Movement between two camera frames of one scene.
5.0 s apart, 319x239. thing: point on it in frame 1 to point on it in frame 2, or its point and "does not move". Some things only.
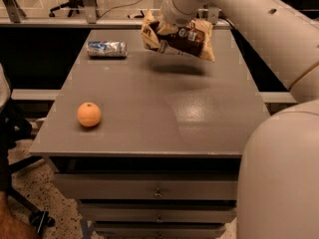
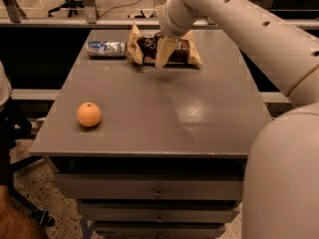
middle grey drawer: [159, 213] does not move
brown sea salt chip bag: [194, 39] to [144, 49]
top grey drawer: [153, 186] does not move
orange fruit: [89, 115] does not move
